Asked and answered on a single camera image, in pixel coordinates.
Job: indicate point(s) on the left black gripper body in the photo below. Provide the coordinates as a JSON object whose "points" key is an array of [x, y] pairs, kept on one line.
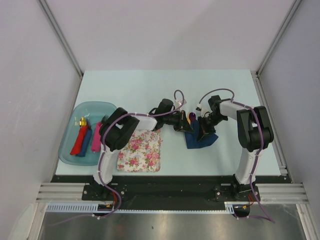
{"points": [[173, 119]]}

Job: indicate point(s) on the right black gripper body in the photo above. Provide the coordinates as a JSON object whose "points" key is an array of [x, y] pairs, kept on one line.
{"points": [[208, 123]]}

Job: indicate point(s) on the dark blue paper napkin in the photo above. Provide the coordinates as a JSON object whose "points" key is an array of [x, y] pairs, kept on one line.
{"points": [[191, 139]]}

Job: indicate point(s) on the purple metal spoon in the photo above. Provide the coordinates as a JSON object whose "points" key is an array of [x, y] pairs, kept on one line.
{"points": [[192, 117]]}

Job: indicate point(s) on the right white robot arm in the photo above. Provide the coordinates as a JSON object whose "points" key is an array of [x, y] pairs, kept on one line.
{"points": [[254, 132]]}

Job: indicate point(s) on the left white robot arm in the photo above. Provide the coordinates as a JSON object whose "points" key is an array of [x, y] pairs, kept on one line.
{"points": [[116, 131]]}

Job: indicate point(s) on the black utensil in pink roll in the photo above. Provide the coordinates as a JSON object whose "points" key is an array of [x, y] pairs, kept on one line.
{"points": [[104, 118]]}

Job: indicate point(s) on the pink napkin roll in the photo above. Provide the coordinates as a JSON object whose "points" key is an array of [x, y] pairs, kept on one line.
{"points": [[96, 140]]}

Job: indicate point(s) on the blue napkin roll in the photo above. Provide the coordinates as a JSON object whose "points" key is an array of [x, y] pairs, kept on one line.
{"points": [[85, 141]]}

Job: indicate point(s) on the gold utensil in roll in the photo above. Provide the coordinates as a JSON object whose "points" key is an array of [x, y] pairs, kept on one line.
{"points": [[82, 122]]}

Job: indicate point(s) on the teal plastic tray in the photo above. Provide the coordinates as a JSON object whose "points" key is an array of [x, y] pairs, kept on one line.
{"points": [[93, 111]]}

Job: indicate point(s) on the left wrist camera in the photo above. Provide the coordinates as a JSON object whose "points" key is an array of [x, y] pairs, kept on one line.
{"points": [[179, 103]]}

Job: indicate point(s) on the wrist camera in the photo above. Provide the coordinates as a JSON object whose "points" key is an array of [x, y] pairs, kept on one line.
{"points": [[201, 110], [179, 103]]}

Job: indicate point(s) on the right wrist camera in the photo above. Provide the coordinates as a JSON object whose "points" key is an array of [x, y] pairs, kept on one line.
{"points": [[201, 110]]}

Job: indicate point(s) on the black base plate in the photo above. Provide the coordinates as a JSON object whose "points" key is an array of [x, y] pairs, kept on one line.
{"points": [[173, 193]]}

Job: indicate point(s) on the aluminium frame rail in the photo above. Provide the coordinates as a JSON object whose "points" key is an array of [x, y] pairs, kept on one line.
{"points": [[278, 193]]}

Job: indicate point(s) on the white cable duct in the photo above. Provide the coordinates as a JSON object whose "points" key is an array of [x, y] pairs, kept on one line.
{"points": [[95, 208]]}

